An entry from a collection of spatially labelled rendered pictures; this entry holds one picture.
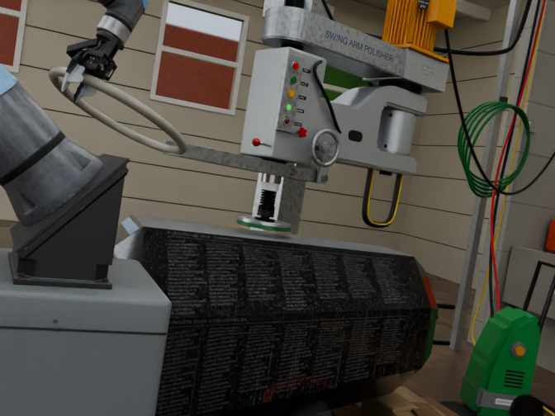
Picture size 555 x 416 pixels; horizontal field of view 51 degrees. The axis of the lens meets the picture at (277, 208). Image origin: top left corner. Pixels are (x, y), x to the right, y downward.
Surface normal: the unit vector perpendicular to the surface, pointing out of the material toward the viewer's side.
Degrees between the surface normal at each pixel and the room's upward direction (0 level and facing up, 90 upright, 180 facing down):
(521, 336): 90
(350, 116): 90
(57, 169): 67
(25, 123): 75
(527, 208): 90
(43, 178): 83
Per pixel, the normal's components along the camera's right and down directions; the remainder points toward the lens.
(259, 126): -0.78, -0.09
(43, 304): 0.37, 0.11
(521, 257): -0.91, -0.13
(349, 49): 0.61, 0.14
